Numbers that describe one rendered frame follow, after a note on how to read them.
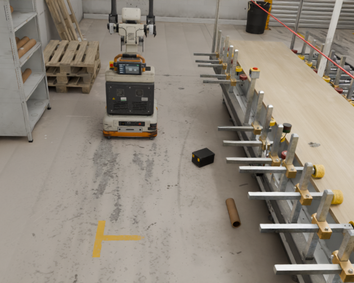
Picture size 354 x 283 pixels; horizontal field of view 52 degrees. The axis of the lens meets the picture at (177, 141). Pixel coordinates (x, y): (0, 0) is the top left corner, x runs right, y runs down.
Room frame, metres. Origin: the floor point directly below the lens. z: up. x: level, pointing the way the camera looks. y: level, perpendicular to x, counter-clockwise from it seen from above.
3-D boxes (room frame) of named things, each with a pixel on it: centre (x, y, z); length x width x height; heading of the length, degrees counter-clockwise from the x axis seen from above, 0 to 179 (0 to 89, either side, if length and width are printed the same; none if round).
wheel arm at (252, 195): (1.61, -0.66, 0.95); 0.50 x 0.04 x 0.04; 95
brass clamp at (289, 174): (1.88, -0.70, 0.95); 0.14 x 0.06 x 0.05; 5
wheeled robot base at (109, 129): (4.01, 0.58, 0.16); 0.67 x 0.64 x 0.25; 5
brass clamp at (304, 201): (1.63, -0.72, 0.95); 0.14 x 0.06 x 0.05; 5
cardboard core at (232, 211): (2.49, -0.53, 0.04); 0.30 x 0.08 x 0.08; 5
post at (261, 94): (2.65, -0.63, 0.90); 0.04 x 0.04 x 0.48; 5
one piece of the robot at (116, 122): (3.68, 0.53, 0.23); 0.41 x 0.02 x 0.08; 95
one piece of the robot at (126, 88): (3.92, 0.57, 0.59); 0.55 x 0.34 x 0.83; 95
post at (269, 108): (2.40, -0.65, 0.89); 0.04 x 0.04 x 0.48; 5
